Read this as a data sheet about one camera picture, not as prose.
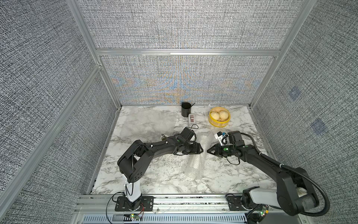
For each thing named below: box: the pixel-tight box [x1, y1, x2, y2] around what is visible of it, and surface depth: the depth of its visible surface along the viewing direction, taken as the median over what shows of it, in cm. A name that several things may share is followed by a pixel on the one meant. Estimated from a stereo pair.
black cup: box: [180, 102, 192, 118], surface depth 111 cm
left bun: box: [210, 111, 221, 120], surface depth 108 cm
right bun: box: [219, 110, 229, 120], surface depth 108 cm
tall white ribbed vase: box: [184, 132, 214, 180], surface depth 83 cm
